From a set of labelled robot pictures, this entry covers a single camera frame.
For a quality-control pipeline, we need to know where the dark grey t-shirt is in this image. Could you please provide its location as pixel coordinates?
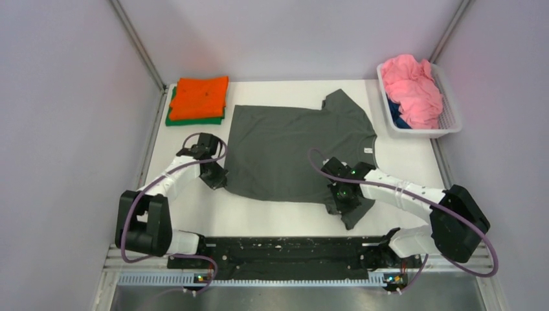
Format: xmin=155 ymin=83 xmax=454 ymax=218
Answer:
xmin=225 ymin=89 xmax=377 ymax=214

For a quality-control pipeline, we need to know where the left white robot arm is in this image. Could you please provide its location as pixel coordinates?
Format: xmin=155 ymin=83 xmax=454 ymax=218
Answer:
xmin=115 ymin=133 xmax=228 ymax=268

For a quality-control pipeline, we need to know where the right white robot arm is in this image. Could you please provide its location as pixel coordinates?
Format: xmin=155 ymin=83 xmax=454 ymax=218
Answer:
xmin=321 ymin=157 xmax=491 ymax=267

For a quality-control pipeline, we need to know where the folded green t-shirt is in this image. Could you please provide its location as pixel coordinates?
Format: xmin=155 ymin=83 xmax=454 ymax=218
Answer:
xmin=164 ymin=95 xmax=227 ymax=127

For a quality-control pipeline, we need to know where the folded orange t-shirt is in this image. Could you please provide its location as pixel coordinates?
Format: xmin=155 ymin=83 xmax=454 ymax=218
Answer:
xmin=168 ymin=76 xmax=229 ymax=121

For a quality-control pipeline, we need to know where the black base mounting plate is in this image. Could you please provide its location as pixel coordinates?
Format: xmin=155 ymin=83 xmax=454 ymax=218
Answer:
xmin=167 ymin=236 xmax=421 ymax=281

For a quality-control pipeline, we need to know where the blue t-shirt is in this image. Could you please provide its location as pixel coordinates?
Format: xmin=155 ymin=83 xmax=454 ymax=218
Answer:
xmin=386 ymin=96 xmax=412 ymax=130

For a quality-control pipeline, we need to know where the white plastic basket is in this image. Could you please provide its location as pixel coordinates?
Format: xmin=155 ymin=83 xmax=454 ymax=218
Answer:
xmin=376 ymin=63 xmax=462 ymax=139

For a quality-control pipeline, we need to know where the pink t-shirt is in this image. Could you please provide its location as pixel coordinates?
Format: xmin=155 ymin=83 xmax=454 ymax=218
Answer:
xmin=381 ymin=54 xmax=443 ymax=130

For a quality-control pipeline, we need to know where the white slotted cable duct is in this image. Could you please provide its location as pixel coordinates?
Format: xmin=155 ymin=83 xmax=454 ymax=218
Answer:
xmin=117 ymin=272 xmax=387 ymax=287

